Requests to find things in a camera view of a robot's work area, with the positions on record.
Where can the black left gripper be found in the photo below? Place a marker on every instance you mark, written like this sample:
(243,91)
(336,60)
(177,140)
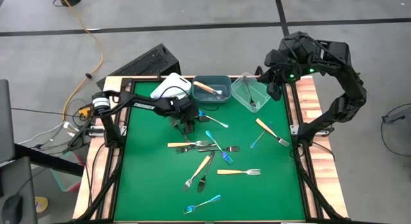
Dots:
(186,110)

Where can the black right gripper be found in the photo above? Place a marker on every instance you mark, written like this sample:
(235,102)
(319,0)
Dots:
(280,75)

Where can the black metal fork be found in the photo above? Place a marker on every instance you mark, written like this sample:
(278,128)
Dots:
(183,150)
(201,185)
(183,135)
(249,92)
(204,118)
(234,149)

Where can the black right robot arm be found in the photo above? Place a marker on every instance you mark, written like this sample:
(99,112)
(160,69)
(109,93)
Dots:
(350,95)

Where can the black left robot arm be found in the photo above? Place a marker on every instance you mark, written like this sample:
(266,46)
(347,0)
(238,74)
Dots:
(144,106)

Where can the clear plastic bin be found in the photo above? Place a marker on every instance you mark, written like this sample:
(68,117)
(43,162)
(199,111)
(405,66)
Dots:
(263,95)

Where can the white plastic bin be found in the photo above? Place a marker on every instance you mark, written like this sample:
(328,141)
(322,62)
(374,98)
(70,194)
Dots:
(170,84)

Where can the teal plastic bin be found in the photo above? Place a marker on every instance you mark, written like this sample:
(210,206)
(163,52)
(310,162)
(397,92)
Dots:
(224,79)

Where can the black perforated computer case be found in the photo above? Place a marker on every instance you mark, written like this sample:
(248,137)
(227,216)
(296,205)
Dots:
(151,60)

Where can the yellow black power adapter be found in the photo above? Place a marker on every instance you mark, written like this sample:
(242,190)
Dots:
(85,111)

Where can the green table mat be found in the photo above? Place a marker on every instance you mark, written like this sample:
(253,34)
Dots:
(144,204)

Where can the black desk leg bar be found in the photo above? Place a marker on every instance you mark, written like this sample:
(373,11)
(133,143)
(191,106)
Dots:
(48,160)

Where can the yellow tape roll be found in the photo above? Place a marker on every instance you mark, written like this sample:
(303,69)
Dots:
(43,204)

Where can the grey desk panel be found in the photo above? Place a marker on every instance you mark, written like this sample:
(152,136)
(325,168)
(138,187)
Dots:
(6,121)

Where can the dark grey desk mat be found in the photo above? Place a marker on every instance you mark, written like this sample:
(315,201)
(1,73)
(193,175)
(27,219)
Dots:
(19,179)

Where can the black computer mouse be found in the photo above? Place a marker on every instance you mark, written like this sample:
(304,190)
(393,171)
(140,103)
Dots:
(12,211)

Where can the black table frame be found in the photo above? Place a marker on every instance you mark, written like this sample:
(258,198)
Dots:
(303,192)

